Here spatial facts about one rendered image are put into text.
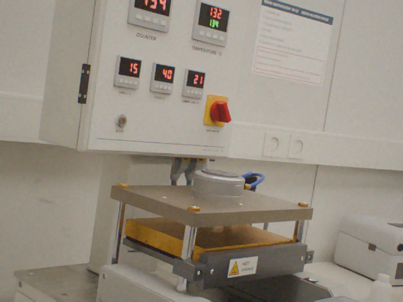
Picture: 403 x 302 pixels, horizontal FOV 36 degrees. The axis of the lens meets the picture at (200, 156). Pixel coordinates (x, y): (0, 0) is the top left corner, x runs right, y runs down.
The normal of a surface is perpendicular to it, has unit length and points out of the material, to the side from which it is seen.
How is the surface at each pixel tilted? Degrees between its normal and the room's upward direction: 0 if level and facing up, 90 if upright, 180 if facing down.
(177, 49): 90
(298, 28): 90
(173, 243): 90
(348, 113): 90
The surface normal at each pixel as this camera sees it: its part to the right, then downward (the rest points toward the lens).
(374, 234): -0.83, -0.15
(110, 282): -0.69, -0.04
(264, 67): 0.61, 0.16
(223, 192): 0.15, 0.11
